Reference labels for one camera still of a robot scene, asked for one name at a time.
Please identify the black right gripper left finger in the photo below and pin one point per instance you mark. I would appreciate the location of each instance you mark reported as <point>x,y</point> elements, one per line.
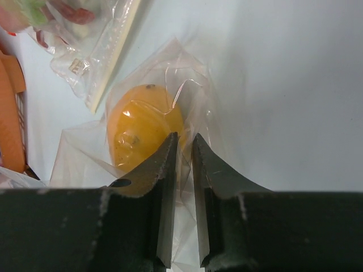
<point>145,176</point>

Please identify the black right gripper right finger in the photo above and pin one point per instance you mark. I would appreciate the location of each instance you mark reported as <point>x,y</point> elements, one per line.
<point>214,173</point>

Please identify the orange round fake fruit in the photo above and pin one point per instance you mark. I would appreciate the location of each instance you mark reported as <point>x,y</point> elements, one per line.
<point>139,123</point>

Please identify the zip bag with yellow fruit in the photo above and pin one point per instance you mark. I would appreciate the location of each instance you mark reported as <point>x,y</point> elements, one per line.
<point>170,92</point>

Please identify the zip bag with lobster grapes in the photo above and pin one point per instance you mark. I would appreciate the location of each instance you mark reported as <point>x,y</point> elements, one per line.
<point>84,37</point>

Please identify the orange plastic basket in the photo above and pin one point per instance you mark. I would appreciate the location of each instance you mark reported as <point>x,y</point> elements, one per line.
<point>12,83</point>

